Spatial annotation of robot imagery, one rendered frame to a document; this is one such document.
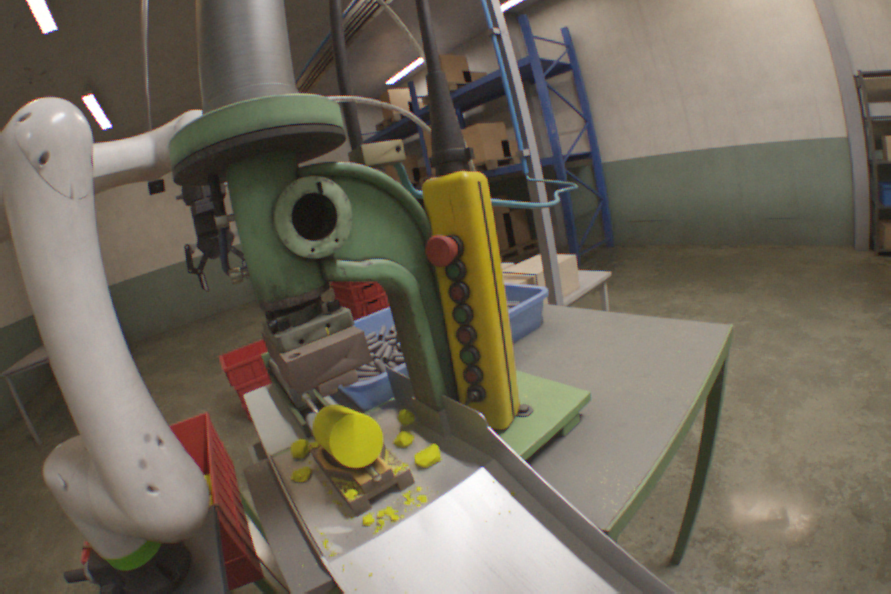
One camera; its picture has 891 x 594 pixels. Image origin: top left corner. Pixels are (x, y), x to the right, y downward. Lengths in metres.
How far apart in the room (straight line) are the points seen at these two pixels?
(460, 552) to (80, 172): 0.58
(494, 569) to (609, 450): 0.24
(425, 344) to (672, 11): 5.51
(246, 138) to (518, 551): 0.53
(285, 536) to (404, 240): 0.43
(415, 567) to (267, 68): 0.57
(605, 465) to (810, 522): 1.36
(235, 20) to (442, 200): 0.34
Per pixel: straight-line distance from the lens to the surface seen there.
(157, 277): 8.73
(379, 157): 0.49
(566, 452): 0.59
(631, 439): 0.60
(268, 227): 0.41
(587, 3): 6.29
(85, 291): 0.43
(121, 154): 0.78
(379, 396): 0.74
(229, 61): 0.45
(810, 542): 1.75
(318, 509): 0.54
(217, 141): 0.37
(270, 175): 0.42
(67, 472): 0.58
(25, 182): 0.44
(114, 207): 8.96
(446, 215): 0.49
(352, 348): 0.41
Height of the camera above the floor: 1.35
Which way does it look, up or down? 11 degrees down
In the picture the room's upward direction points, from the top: 13 degrees counter-clockwise
